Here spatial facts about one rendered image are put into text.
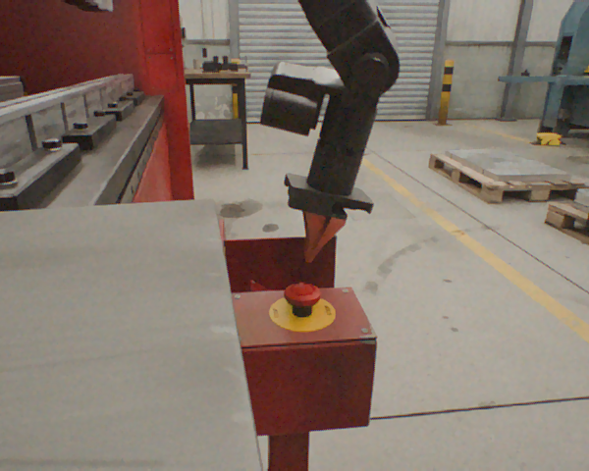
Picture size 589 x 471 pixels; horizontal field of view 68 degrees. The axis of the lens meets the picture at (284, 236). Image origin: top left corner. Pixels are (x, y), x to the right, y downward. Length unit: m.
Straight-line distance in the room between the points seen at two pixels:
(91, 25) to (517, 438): 2.20
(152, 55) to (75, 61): 0.33
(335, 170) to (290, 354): 0.21
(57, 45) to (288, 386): 1.97
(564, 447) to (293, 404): 1.21
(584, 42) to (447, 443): 6.42
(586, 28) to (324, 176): 6.93
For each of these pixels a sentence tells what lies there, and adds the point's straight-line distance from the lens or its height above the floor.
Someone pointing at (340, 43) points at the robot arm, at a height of 1.05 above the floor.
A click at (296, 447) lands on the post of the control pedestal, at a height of 0.56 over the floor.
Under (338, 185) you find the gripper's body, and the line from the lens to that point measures 0.51.
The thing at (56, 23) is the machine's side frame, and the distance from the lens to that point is 2.25.
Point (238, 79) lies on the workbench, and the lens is 4.30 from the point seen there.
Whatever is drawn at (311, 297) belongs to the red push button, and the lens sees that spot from 0.46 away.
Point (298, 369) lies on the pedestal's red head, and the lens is 0.46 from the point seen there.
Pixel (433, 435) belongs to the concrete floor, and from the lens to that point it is 1.49.
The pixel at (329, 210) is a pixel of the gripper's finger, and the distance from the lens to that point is 0.51.
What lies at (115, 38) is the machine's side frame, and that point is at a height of 1.11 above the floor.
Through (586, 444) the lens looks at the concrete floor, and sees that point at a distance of 1.65.
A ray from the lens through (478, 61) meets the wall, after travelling 8.66.
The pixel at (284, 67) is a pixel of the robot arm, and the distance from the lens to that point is 0.51.
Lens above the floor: 1.04
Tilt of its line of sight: 22 degrees down
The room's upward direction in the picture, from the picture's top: straight up
